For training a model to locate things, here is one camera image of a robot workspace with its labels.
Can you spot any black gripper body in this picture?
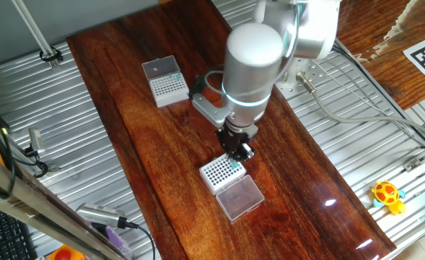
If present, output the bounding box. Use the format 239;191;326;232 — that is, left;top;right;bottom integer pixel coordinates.
216;125;259;151

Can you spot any white tip rack clear lid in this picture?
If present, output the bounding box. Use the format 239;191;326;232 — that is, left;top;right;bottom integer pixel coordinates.
198;153;266;223
141;55;190;108

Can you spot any dark red wooden board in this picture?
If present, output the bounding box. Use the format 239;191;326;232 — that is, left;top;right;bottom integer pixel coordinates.
66;0;398;260

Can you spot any yellow orange turtle toy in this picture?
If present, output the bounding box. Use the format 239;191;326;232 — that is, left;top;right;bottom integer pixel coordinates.
370;179;407;216

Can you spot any brown wooden board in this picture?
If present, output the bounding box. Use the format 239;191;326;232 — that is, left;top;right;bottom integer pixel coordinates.
336;0;425;111

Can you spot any silver stand rod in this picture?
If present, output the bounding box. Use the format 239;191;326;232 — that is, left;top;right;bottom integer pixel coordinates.
10;0;61;70

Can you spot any black keyboard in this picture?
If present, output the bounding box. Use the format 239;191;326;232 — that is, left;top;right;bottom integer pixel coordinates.
0;200;38;260

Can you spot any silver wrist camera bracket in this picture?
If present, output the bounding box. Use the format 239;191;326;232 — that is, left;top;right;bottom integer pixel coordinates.
191;92;234;129

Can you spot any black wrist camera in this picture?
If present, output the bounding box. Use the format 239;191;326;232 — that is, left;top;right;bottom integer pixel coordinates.
189;74;208;100

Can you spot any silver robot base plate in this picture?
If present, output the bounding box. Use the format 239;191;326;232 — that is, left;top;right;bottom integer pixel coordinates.
275;53;329;101

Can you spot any grey cable with metal connector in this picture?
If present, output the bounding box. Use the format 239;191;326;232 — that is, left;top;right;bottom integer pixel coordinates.
295;71;425;144

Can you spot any black depth camera cable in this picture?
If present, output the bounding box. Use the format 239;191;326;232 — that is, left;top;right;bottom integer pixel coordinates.
124;220;157;260

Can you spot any silver depth camera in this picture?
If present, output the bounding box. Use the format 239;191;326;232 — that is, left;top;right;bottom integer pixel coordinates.
75;202;128;230

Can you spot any aluminium bar with bracket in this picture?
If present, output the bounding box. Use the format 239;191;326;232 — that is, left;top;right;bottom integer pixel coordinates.
402;139;425;173

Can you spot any side camera mount arm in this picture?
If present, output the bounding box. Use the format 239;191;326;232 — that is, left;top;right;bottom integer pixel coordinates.
2;135;61;174

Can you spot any small grey side camera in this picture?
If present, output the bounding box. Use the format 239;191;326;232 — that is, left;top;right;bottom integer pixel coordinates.
27;127;46;157

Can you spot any black side camera cable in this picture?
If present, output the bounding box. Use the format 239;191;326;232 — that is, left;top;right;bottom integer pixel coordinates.
23;146;50;180

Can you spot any aluminium frame beam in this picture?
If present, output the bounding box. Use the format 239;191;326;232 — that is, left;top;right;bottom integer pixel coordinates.
0;146;126;260

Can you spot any black ring clamp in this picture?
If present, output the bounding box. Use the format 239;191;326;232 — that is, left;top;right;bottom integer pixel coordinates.
39;46;63;63

